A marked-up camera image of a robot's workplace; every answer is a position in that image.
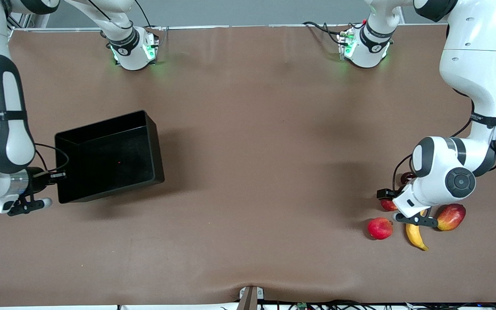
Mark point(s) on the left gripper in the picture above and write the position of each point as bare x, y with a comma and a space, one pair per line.
384, 193

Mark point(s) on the red yellow streaked apple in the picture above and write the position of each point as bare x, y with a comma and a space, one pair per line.
388, 205

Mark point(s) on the aluminium frame post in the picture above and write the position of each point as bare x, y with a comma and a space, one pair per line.
28, 20

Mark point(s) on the plain red apple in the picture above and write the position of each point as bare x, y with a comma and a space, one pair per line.
379, 228

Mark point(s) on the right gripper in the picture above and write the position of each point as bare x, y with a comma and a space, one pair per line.
38, 181

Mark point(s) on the black plastic box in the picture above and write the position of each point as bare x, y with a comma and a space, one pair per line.
110, 159

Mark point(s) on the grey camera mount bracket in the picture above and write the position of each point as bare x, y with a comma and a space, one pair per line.
250, 298

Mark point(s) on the brown table mat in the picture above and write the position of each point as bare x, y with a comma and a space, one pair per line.
248, 241

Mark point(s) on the dark purple plum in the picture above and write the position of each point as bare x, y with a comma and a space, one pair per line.
406, 177

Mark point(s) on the small green circuit board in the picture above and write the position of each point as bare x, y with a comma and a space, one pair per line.
302, 306

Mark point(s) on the yellow banana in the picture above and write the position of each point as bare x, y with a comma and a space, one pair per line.
416, 237

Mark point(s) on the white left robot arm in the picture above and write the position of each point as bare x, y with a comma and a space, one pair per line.
467, 64

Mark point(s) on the red yellow mango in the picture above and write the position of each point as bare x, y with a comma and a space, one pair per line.
450, 217

